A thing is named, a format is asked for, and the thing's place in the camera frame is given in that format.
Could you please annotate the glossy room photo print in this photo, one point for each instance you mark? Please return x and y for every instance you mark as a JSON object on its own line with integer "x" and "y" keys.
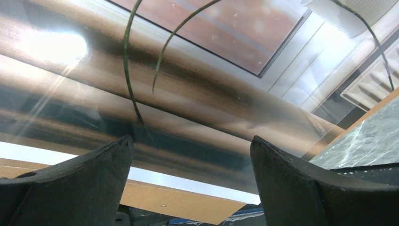
{"x": 51, "y": 43}

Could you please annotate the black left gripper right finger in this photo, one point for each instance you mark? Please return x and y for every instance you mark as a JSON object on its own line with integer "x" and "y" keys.
{"x": 295, "y": 192}

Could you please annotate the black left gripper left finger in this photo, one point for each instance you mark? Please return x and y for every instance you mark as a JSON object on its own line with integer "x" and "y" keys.
{"x": 83, "y": 191}

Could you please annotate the brown backing board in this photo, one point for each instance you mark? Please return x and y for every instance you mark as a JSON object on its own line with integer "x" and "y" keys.
{"x": 174, "y": 202}

